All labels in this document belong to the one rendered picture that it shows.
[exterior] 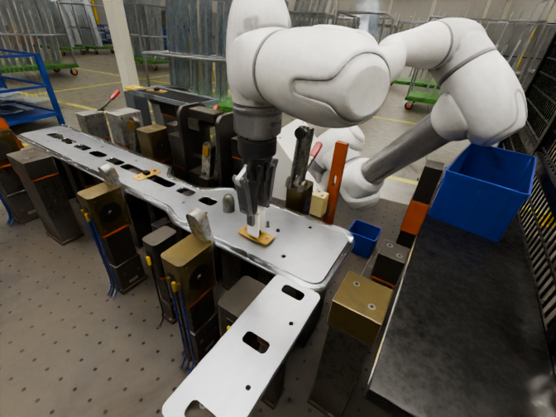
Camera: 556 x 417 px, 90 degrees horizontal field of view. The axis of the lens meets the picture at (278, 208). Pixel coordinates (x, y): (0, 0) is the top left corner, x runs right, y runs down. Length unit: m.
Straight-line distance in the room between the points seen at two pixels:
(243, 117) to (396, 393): 0.46
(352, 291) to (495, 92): 0.56
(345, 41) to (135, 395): 0.80
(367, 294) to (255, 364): 0.21
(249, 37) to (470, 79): 0.55
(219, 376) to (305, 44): 0.44
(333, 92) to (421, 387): 0.39
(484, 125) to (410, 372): 0.58
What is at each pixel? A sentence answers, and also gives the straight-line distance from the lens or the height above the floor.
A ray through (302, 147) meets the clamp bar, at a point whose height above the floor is 1.16.
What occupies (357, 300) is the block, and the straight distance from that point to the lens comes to 0.49.
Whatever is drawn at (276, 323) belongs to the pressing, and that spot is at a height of 1.00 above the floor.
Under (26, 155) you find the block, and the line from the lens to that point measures 1.21.
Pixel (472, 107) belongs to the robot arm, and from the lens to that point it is 0.82.
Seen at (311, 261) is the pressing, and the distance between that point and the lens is 0.62.
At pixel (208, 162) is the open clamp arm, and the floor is 1.04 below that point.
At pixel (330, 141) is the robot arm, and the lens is 1.27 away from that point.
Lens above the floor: 1.42
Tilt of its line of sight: 33 degrees down
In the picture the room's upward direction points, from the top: 4 degrees clockwise
